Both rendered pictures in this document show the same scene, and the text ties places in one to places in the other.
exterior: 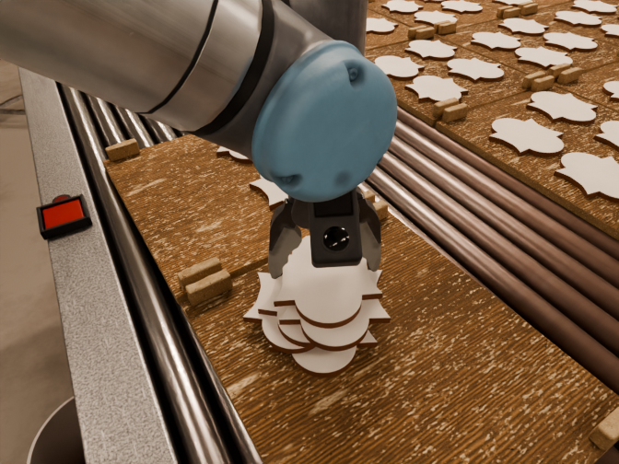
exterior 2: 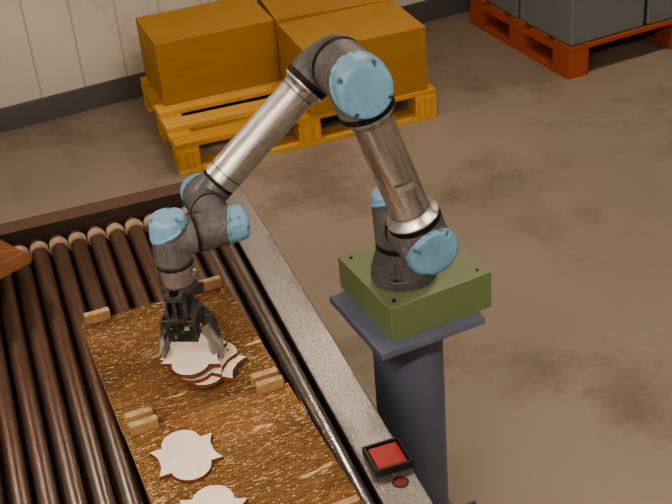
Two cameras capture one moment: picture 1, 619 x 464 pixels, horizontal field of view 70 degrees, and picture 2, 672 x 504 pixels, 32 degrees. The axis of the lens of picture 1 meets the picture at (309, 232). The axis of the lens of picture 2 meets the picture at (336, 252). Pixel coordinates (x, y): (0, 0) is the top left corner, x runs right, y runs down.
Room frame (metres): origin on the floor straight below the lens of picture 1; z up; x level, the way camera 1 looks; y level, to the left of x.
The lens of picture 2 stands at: (2.22, 0.68, 2.45)
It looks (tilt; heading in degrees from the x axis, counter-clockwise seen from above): 32 degrees down; 191
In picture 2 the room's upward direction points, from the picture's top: 5 degrees counter-clockwise
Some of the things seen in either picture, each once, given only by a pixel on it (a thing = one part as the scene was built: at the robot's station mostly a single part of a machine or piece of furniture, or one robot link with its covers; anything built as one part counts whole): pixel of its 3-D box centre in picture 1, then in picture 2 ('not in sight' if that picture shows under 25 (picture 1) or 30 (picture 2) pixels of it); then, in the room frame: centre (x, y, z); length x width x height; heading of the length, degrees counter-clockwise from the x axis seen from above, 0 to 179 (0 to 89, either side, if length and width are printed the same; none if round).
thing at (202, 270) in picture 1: (200, 273); (269, 384); (0.41, 0.15, 0.95); 0.06 x 0.02 x 0.03; 121
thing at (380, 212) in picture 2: not in sight; (399, 213); (0.02, 0.39, 1.13); 0.13 x 0.12 x 0.14; 29
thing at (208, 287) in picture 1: (209, 286); (264, 377); (0.39, 0.13, 0.95); 0.06 x 0.02 x 0.03; 121
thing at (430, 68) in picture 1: (433, 67); not in sight; (1.11, -0.33, 0.94); 0.41 x 0.35 x 0.04; 27
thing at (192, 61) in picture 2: not in sight; (281, 67); (-2.82, -0.52, 0.23); 1.27 x 0.87 x 0.46; 120
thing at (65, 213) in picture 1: (64, 216); (387, 457); (0.58, 0.41, 0.92); 0.06 x 0.06 x 0.01; 28
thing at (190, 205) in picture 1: (230, 184); (240, 472); (0.65, 0.14, 0.93); 0.41 x 0.35 x 0.02; 31
